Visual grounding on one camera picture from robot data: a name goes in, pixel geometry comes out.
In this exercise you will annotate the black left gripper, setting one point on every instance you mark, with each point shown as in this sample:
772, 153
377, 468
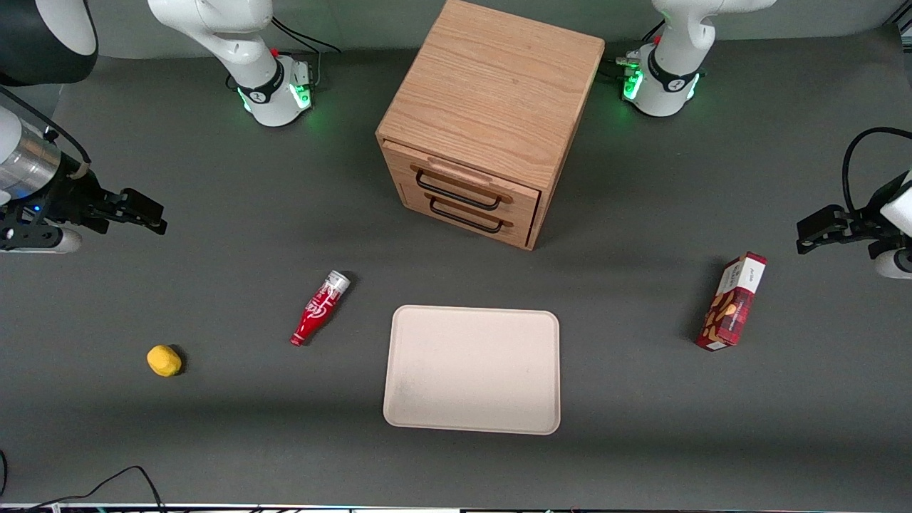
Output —
871, 211

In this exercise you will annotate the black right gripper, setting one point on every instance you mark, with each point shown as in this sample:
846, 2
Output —
73, 194

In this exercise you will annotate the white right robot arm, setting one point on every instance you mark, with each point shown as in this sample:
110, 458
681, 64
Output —
235, 43

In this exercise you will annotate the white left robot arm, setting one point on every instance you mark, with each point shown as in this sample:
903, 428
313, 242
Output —
677, 60

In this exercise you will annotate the wooden drawer cabinet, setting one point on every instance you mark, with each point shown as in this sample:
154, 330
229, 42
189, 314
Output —
491, 78

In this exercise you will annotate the red plaid cookie box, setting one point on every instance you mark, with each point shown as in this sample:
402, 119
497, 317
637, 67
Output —
732, 306

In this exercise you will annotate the yellow lemon toy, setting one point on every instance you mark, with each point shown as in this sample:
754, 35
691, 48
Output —
164, 360

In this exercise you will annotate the red ketchup bottle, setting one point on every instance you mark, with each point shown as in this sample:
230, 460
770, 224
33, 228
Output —
317, 312

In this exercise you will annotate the beige plastic tray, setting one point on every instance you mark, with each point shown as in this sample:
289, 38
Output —
472, 370

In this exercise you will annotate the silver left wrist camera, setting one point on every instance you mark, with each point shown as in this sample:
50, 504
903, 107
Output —
898, 265

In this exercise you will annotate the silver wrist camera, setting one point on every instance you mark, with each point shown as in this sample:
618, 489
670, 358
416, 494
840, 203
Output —
60, 241
898, 265

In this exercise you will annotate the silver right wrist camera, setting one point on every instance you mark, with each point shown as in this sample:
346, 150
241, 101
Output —
60, 241

